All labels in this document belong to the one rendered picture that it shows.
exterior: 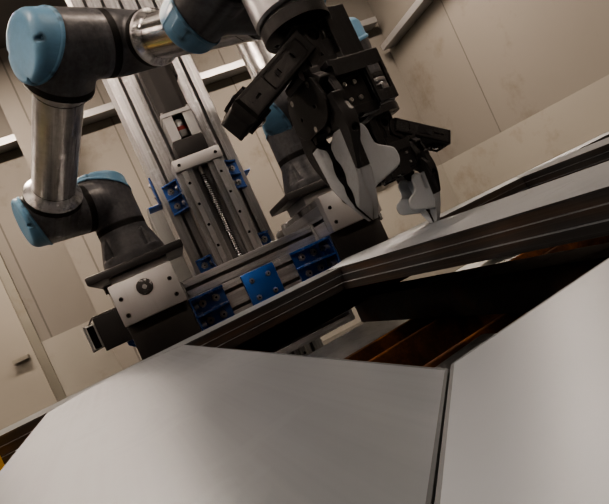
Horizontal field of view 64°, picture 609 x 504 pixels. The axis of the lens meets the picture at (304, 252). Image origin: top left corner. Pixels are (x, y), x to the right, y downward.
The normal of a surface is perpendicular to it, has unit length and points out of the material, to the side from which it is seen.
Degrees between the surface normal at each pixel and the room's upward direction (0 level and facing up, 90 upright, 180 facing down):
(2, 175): 90
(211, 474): 0
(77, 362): 90
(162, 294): 90
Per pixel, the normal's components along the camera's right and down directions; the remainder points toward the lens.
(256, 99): 0.42, -0.21
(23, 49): -0.61, 0.23
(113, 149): 0.25, -0.11
